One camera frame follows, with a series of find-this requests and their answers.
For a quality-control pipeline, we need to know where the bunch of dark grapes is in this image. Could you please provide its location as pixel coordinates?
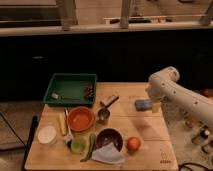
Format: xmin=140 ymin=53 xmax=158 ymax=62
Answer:
xmin=84 ymin=84 xmax=94 ymax=99

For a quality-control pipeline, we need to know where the grey cloth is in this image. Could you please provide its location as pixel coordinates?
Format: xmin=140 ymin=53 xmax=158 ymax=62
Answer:
xmin=92 ymin=143 xmax=125 ymax=164

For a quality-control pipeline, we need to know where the spice jar rack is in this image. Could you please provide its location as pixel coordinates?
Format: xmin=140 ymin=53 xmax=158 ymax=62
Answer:
xmin=185 ymin=114 xmax=213 ymax=154

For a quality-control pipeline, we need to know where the blue sponge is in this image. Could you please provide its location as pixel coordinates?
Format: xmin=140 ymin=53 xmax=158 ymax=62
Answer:
xmin=135 ymin=99 xmax=152 ymax=111

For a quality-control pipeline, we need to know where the green plastic tray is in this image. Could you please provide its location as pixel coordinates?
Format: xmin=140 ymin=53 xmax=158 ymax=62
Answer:
xmin=43 ymin=73 xmax=97 ymax=107

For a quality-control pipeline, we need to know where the small wooden block brush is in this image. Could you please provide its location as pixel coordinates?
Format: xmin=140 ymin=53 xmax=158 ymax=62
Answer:
xmin=100 ymin=95 xmax=116 ymax=107

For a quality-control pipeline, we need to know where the white spatula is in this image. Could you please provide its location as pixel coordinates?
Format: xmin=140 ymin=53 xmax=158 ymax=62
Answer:
xmin=64 ymin=108 xmax=73 ymax=145

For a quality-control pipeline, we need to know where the metal fork in tray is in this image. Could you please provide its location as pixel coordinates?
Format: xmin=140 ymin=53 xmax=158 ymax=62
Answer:
xmin=51 ymin=93 xmax=80 ymax=100

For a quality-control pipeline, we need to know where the green cup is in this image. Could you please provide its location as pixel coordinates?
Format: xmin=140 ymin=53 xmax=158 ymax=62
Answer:
xmin=71 ymin=136 xmax=86 ymax=154

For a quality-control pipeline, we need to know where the green cucumber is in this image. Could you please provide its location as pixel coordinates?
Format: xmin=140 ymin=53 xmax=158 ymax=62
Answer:
xmin=80 ymin=133 xmax=96 ymax=162

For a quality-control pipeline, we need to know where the white round container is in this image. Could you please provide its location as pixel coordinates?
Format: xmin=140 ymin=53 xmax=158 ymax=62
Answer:
xmin=37 ymin=126 xmax=56 ymax=145

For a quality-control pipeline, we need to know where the yellow corn cob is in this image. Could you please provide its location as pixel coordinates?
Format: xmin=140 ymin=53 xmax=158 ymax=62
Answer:
xmin=59 ymin=113 xmax=67 ymax=136

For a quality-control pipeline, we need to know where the orange bowl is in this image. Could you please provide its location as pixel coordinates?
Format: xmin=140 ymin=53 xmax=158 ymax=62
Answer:
xmin=67 ymin=106 xmax=95 ymax=132

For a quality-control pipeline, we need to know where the black table leg stand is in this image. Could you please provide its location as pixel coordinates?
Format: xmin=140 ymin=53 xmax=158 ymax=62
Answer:
xmin=21 ymin=116 xmax=38 ymax=171

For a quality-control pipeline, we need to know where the dark purple bowl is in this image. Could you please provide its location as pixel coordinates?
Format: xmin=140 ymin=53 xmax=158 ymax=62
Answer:
xmin=96 ymin=128 xmax=123 ymax=151

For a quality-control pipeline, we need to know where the metal cup with handle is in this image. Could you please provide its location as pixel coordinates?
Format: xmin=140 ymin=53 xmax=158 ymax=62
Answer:
xmin=97 ymin=96 xmax=119 ymax=125

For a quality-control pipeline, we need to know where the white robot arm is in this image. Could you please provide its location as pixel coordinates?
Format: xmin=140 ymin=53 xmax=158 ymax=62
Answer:
xmin=147 ymin=66 xmax=213 ymax=130

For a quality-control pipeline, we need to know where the black cable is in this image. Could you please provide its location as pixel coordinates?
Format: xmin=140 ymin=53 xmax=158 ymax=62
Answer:
xmin=178 ymin=161 xmax=213 ymax=171

